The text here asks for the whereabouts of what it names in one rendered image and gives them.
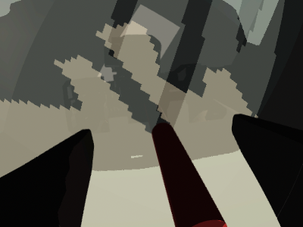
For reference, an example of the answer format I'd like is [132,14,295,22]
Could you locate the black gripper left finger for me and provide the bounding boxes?
[0,129,94,227]

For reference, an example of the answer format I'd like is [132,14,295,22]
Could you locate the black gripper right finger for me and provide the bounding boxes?
[231,113,303,227]

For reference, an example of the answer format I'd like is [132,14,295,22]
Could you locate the dark red peg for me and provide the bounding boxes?
[151,123,227,227]

